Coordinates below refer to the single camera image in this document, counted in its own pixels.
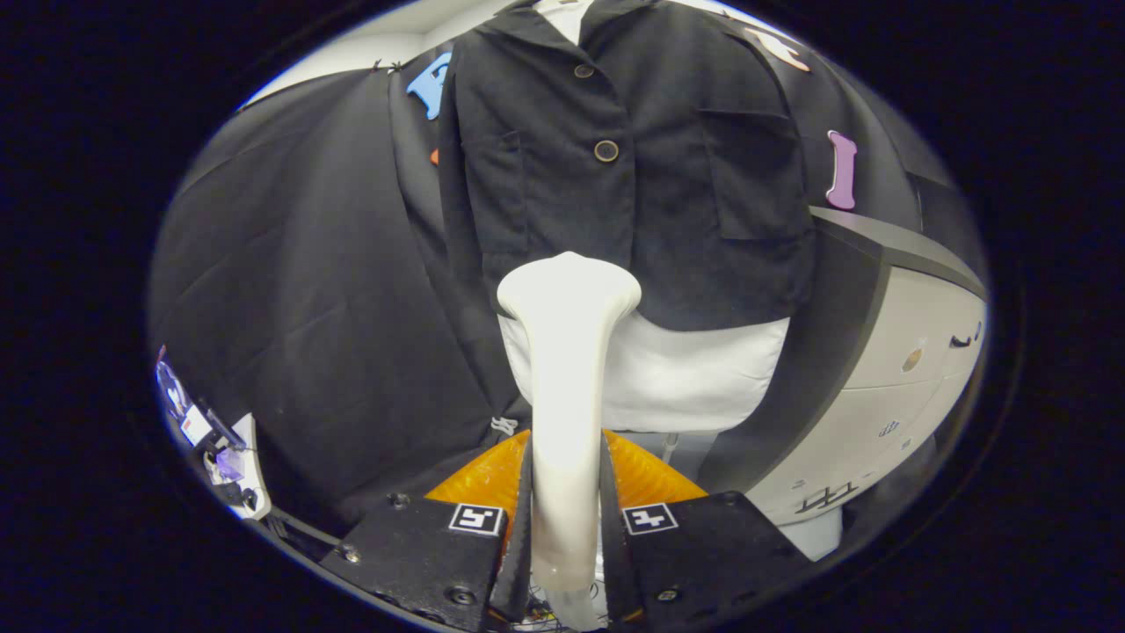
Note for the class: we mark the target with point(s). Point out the black jacket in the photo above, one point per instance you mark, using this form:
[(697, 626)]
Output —
[(562, 211)]

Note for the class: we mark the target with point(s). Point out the grey cabinet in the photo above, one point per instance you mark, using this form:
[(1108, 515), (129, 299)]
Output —
[(905, 325)]

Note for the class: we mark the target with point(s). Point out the white garment steamer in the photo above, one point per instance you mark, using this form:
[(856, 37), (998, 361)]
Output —
[(567, 352)]

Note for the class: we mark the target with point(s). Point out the black backdrop cloth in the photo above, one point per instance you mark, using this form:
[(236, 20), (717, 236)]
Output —
[(334, 290)]

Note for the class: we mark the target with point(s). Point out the white device with labels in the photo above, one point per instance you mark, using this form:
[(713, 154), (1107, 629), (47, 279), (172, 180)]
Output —
[(224, 440)]

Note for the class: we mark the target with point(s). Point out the white mannequin torso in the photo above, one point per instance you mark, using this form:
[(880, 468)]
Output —
[(694, 378)]

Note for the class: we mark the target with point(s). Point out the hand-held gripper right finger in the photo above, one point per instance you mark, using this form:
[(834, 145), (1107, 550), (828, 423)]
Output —
[(613, 536)]

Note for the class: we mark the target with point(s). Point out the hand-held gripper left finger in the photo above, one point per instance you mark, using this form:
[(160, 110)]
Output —
[(520, 536)]

